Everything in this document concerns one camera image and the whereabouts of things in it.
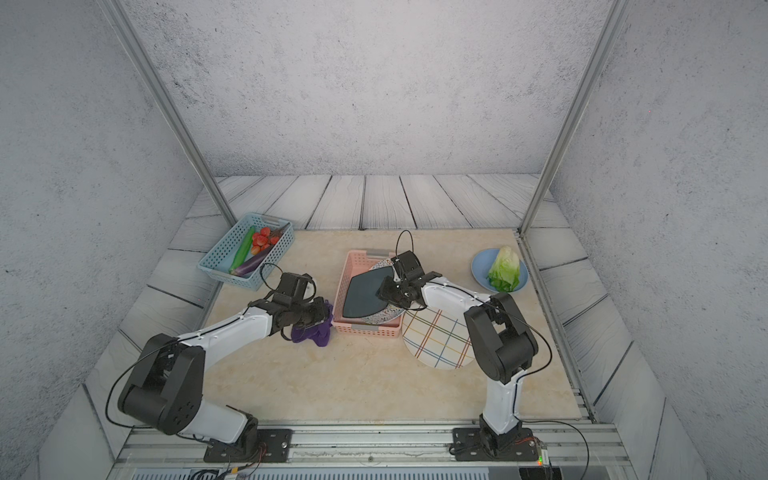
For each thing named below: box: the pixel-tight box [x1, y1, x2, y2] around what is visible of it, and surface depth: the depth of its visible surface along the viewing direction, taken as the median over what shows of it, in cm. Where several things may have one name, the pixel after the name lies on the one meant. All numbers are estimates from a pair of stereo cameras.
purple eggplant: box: [232, 254, 268, 276], surface depth 109 cm
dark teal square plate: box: [342, 266, 394, 318], surface depth 106 cm
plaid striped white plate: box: [402, 305, 475, 371], surface depth 93 cm
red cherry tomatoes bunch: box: [251, 227, 280, 255], surface depth 116 cm
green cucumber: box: [229, 226, 254, 274], surface depth 116 cm
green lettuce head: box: [487, 245, 520, 292], surface depth 104 cm
